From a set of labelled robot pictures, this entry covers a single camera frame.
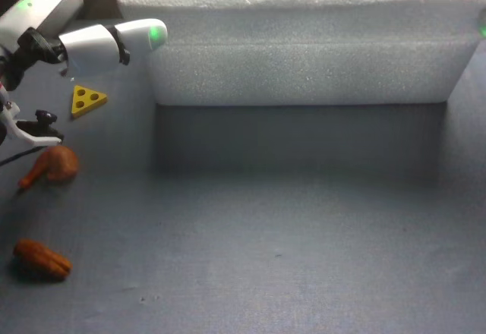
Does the toy croissant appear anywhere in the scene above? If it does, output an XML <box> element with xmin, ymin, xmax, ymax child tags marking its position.
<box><xmin>13</xmin><ymin>238</ymin><xmax>73</xmax><ymax>282</ymax></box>

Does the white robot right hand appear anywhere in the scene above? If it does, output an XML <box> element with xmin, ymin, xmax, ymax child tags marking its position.
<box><xmin>475</xmin><ymin>6</ymin><xmax>486</xmax><ymax>41</ymax></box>

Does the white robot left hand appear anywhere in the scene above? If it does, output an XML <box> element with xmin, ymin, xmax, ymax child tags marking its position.
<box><xmin>0</xmin><ymin>0</ymin><xmax>169</xmax><ymax>76</ymax></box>

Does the toy chicken drumstick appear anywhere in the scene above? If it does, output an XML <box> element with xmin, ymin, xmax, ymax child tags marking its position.
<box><xmin>17</xmin><ymin>145</ymin><xmax>80</xmax><ymax>191</ymax></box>

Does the toy cheese wedge with holes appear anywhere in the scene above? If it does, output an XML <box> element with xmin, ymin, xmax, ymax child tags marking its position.
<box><xmin>70</xmin><ymin>84</ymin><xmax>109</xmax><ymax>119</ymax></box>

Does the grey table cloth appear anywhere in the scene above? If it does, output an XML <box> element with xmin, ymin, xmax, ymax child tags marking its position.
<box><xmin>0</xmin><ymin>17</ymin><xmax>486</xmax><ymax>334</ymax></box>

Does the thin dark wrist cable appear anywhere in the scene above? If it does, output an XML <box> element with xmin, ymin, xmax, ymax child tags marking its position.
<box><xmin>0</xmin><ymin>146</ymin><xmax>45</xmax><ymax>168</ymax></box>

